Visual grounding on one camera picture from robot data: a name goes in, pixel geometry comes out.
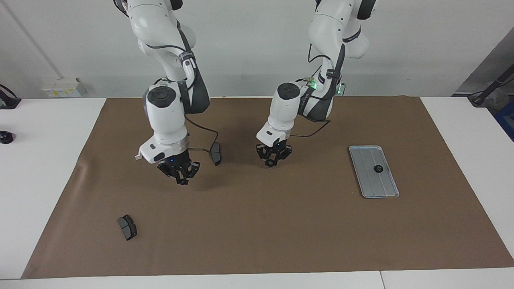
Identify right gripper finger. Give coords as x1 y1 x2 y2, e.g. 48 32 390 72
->
183 162 200 185
157 165 184 184

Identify silver ribbed metal tray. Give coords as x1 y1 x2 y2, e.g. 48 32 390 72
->
349 145 400 199

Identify short dark brake pad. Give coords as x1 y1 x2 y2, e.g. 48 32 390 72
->
117 214 138 241

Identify brown paper table mat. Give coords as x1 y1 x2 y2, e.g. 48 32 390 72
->
21 96 514 279

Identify black stand pole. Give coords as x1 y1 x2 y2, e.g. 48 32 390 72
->
467 64 514 106

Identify blue crate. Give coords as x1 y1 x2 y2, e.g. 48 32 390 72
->
495 100 514 142

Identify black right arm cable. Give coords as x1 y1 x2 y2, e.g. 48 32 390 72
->
139 40 220 154

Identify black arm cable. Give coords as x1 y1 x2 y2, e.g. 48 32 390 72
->
139 40 220 154
287 42 346 138

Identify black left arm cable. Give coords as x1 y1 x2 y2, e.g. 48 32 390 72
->
287 42 346 138

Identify white wall socket box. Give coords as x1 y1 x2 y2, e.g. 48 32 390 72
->
42 77 87 98

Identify black cable base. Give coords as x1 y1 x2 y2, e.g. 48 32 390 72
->
0 84 22 110

